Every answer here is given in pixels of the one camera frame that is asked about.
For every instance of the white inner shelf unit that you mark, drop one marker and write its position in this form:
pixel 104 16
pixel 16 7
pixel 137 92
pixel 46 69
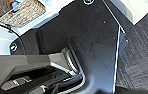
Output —
pixel 136 10

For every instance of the woven brown basket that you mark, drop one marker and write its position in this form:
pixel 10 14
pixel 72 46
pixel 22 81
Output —
pixel 26 15

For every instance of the blue white bottle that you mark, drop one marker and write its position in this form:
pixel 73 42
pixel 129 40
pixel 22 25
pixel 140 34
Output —
pixel 14 6

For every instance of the thick grey robot torso limb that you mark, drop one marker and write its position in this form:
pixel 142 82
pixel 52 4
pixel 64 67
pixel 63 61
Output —
pixel 23 65

